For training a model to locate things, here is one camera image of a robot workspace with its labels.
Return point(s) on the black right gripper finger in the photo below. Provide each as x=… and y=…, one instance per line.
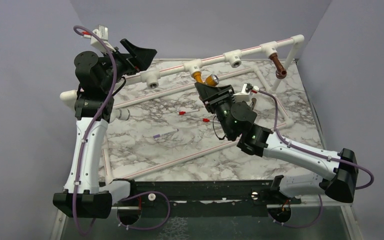
x=222, y=90
x=204, y=91

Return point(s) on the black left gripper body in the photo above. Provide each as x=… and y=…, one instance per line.
x=122, y=65

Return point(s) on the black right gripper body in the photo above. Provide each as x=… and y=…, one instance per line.
x=226, y=97

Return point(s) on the orange water faucet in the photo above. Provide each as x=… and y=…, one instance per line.
x=212, y=80

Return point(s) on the white PVC pipe frame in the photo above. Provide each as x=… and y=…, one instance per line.
x=151, y=78

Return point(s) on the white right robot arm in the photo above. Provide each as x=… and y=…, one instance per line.
x=334, y=173

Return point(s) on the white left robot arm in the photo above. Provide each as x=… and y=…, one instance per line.
x=82, y=196

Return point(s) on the brown water faucet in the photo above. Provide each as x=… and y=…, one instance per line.
x=280, y=72

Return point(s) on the red capped white stick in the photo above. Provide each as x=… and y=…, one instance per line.
x=188, y=112

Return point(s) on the purple capped white stick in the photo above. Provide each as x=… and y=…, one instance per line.
x=165, y=134

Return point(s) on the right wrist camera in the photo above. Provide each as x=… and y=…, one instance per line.
x=245, y=95

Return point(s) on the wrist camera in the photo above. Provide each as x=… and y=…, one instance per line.
x=245, y=95
x=102, y=32

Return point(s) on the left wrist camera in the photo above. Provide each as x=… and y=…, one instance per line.
x=102, y=32

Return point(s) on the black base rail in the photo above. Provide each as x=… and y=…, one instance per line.
x=196, y=199

